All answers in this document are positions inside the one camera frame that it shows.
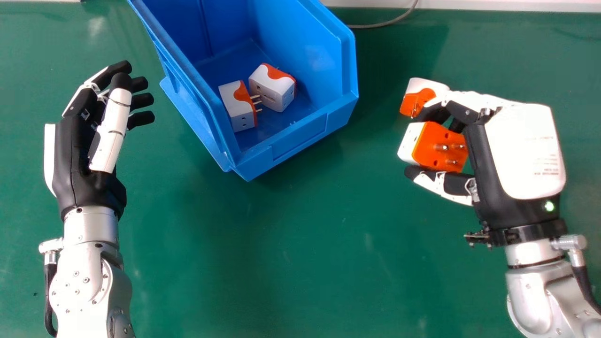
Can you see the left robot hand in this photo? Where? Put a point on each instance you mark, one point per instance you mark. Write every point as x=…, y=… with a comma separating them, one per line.
x=75, y=159

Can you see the white-and-orange plug adapter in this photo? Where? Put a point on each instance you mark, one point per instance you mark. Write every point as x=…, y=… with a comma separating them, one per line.
x=272, y=87
x=434, y=145
x=239, y=107
x=420, y=97

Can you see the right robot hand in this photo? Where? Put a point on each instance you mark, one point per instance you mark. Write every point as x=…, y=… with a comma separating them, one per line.
x=512, y=155

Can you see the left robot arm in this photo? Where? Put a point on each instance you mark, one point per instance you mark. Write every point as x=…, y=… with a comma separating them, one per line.
x=87, y=277

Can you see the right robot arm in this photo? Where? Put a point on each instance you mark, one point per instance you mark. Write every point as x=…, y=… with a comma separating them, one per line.
x=549, y=291

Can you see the blue plastic bin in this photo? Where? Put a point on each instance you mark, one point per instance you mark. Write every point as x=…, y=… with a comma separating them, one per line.
x=263, y=75

